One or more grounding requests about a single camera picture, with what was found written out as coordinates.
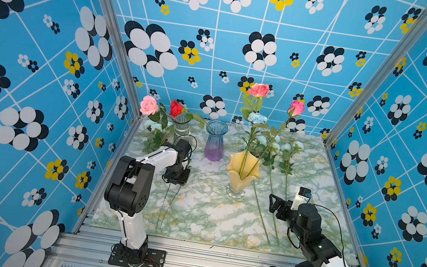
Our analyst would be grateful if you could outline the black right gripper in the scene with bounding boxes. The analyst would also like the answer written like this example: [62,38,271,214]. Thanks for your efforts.
[263,192,312,245]

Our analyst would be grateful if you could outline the clear ribbed glass vase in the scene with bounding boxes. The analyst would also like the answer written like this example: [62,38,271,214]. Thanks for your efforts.
[172,113,191,144]

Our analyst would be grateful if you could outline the purple blue glass vase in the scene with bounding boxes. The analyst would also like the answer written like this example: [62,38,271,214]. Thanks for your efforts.
[204,120,228,162]

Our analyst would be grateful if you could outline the white blue flower bunch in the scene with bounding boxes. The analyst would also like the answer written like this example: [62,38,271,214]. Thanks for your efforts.
[249,130,297,246]

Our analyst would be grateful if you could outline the yellow fluted glass vase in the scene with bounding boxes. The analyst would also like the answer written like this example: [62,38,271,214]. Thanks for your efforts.
[226,151,262,199]

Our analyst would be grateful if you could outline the red rose stem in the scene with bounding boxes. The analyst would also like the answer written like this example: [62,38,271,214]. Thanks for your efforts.
[169,100,206,129]

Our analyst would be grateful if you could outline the pink rose stem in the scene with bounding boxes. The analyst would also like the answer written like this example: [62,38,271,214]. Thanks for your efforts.
[139,96,168,129]

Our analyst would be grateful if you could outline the pink and blue flower bunch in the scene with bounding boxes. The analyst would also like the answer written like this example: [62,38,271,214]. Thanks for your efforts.
[240,83,305,160]

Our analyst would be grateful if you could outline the white blue flower stem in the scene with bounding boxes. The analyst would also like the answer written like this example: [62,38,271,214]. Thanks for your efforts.
[252,135,270,243]

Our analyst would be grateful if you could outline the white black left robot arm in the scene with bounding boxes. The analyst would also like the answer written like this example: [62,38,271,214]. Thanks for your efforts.
[103,139,193,265]

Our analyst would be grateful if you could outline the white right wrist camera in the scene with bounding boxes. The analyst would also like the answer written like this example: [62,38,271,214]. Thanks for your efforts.
[291,186,312,211]

